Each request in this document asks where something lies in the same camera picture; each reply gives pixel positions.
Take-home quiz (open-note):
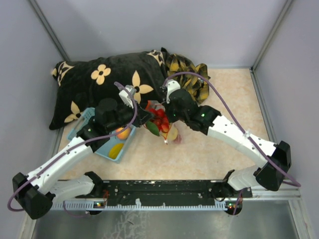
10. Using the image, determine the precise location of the light blue plastic basket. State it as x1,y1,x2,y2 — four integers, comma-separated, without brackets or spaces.
67,108,137,163

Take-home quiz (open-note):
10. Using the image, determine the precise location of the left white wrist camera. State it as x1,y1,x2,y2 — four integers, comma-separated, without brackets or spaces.
119,85,136,109

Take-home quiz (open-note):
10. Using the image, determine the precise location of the purple grape bunch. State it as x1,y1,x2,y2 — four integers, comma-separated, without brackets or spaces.
173,133,185,144

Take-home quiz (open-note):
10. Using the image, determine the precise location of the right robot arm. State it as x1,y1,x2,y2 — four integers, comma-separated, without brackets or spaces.
164,89,291,197

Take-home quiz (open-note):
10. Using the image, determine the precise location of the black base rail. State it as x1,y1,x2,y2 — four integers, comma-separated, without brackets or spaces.
77,180,240,207

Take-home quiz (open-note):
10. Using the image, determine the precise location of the black floral pillow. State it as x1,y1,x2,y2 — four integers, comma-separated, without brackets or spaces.
49,48,169,130

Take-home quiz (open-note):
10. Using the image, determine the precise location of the yellow pepper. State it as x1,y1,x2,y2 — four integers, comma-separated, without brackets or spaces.
108,143,124,159

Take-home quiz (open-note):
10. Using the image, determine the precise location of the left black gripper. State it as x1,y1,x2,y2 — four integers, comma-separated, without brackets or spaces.
107,99,155,133

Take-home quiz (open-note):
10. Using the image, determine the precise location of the red cherry tomato bunch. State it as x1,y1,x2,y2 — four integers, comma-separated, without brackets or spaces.
144,108,171,138

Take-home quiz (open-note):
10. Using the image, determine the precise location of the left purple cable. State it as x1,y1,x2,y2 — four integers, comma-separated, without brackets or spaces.
6,81,138,212

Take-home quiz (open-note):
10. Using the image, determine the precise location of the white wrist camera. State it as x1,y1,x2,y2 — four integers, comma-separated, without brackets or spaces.
165,80,180,104
119,85,136,109

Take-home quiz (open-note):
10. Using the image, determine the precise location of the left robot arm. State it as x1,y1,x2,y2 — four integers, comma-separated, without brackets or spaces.
12,98,154,220

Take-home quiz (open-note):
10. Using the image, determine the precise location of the yellow lemon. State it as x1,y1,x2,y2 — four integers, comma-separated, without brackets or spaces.
166,127,178,141

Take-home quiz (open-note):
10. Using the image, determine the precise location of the orange peach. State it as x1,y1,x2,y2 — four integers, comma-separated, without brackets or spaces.
116,127,132,140

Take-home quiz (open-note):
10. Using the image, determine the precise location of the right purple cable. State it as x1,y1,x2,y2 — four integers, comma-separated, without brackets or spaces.
160,71,302,188

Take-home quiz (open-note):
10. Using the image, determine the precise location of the yellow plaid shirt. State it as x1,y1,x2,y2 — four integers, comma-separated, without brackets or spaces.
165,54,210,105

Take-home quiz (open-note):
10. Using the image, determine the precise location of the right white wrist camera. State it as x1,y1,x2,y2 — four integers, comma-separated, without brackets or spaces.
165,80,180,104

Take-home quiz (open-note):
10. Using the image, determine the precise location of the purple cable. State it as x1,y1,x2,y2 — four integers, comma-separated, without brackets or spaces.
6,81,138,212
160,71,302,188

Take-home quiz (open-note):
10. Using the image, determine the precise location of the clear zip bag orange zipper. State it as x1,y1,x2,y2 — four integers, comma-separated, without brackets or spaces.
144,101,182,144

